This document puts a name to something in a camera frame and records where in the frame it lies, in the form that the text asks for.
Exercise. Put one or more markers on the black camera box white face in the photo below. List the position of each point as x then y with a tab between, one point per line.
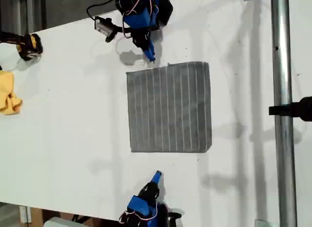
104	26

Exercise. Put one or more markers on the black camera stalk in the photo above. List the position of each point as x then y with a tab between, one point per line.
122	29

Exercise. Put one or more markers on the black yellow power tool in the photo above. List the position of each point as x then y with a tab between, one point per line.
29	46

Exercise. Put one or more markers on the white table leg bracket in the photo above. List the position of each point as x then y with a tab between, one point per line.
25	214

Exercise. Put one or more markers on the black camera box with label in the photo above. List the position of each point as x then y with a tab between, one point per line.
174	219

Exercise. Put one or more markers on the yellow cloth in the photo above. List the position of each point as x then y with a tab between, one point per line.
7	95

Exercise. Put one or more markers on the grey striped towel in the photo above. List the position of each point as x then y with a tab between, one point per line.
169	107

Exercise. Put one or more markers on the steel post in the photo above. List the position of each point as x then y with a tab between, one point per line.
282	66

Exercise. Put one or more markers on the black clamp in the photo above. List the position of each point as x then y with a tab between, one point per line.
292	109

